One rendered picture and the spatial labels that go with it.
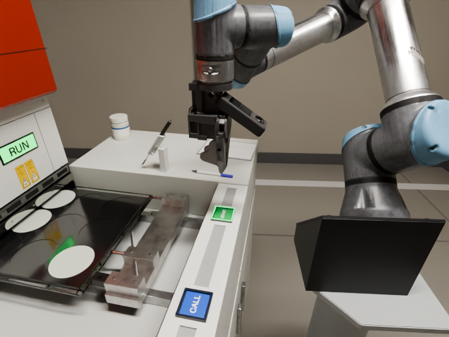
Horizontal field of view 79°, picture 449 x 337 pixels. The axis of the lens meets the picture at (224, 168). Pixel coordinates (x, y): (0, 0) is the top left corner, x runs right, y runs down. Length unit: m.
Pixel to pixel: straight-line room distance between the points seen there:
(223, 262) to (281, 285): 1.22
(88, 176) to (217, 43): 0.70
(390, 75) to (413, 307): 0.54
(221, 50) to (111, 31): 2.41
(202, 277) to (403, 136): 0.49
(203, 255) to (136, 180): 0.43
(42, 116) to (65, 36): 2.15
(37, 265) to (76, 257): 0.09
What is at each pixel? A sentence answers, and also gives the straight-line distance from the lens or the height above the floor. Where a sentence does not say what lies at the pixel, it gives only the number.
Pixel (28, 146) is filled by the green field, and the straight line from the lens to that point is 0.96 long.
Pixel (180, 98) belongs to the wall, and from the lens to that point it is 2.82.
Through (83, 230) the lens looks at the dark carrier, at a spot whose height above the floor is 0.90.
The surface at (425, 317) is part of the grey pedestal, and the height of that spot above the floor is 0.82.
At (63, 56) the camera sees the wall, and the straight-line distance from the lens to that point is 3.15.
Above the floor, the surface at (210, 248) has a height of 0.96.
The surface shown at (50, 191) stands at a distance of 1.02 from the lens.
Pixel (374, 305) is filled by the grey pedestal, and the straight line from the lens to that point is 0.81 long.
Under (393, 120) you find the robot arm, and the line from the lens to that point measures 0.67.
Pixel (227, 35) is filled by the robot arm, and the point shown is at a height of 1.39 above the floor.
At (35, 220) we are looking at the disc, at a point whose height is 0.90.
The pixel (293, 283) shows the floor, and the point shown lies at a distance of 1.84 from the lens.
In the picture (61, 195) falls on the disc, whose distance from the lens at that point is 1.05.
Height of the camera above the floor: 1.42
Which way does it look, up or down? 30 degrees down
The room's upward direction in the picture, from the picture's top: straight up
